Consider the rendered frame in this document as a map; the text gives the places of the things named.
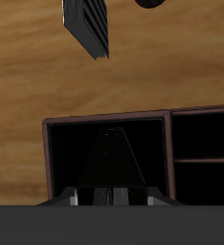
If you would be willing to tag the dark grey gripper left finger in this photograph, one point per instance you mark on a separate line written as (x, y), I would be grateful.
(69, 197)

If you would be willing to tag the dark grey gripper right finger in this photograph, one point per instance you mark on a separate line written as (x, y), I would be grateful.
(155, 198)

